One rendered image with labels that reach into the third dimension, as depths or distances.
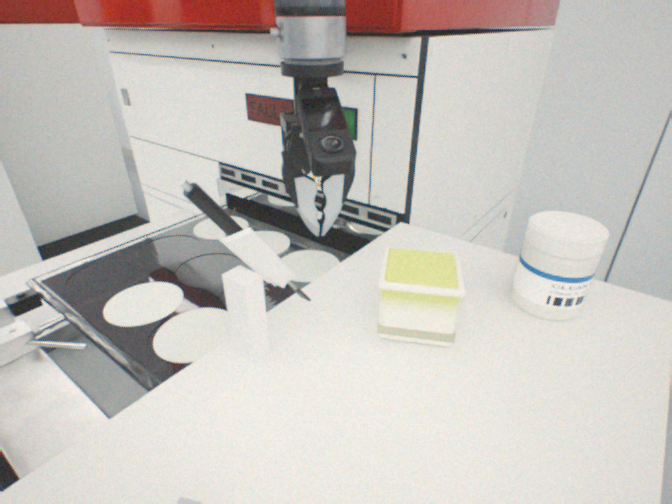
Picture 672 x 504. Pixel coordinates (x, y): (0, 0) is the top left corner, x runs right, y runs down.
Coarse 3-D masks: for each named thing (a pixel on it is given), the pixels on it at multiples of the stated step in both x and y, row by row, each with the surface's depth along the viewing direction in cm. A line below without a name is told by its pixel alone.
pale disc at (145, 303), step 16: (128, 288) 59; (144, 288) 59; (160, 288) 59; (176, 288) 59; (112, 304) 56; (128, 304) 56; (144, 304) 56; (160, 304) 56; (176, 304) 56; (112, 320) 53; (128, 320) 53; (144, 320) 53
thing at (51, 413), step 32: (32, 352) 50; (0, 384) 46; (32, 384) 46; (64, 384) 46; (0, 416) 42; (32, 416) 42; (64, 416) 42; (96, 416) 42; (0, 448) 39; (32, 448) 39; (64, 448) 39
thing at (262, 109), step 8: (248, 96) 74; (248, 104) 74; (256, 104) 73; (264, 104) 72; (272, 104) 71; (280, 104) 70; (288, 104) 68; (248, 112) 75; (256, 112) 74; (264, 112) 73; (272, 112) 71; (280, 112) 70; (264, 120) 73; (272, 120) 72
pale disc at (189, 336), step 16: (176, 320) 53; (192, 320) 53; (208, 320) 52; (224, 320) 52; (160, 336) 50; (176, 336) 50; (192, 336) 50; (208, 336) 50; (224, 336) 50; (160, 352) 48; (176, 352) 48; (192, 352) 47; (208, 352) 47
